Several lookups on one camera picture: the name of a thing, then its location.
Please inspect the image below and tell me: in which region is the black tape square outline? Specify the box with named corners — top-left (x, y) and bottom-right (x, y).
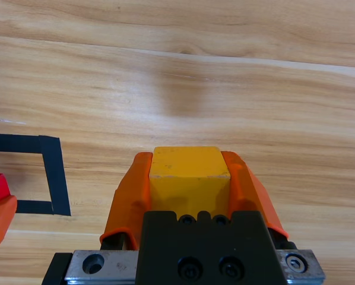
top-left (0, 132), bottom-right (72, 217)

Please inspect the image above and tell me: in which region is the yellow wooden cube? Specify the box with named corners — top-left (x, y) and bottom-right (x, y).
top-left (148, 146), bottom-right (232, 222)

